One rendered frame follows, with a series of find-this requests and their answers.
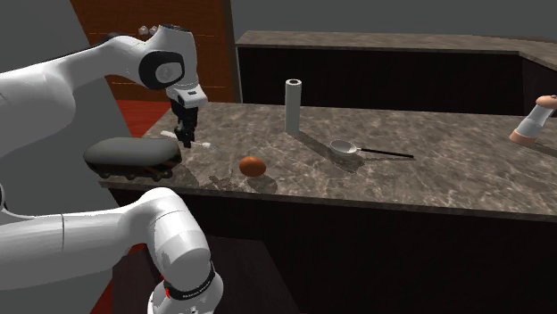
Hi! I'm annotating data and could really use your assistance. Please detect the white and tan pepper mill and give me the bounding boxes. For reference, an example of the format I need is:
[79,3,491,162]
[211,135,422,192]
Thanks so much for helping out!
[508,94,557,147]

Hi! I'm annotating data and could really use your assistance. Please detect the grey paper towel roll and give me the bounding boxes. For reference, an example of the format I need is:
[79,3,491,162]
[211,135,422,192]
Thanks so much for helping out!
[284,78,303,136]

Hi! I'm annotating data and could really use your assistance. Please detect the grey rounded appliance, dark base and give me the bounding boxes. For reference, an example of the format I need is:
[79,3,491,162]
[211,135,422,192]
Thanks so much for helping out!
[82,136,183,182]

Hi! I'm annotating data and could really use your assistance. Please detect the silver ladle with black handle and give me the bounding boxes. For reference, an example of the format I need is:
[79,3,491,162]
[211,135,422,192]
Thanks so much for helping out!
[328,138,416,161]

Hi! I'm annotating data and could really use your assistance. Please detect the reddish brown door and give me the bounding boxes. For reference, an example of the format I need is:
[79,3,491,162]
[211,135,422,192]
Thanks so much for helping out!
[69,0,244,104]

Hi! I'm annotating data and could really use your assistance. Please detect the dark robot stand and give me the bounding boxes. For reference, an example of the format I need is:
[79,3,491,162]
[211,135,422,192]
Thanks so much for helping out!
[112,235,303,314]

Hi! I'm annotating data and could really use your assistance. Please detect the brown egg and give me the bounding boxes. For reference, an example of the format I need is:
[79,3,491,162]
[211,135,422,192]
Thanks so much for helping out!
[237,155,268,178]

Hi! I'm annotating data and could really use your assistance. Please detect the white slim utensil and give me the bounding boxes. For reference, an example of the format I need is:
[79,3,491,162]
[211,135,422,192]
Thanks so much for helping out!
[159,129,220,153]

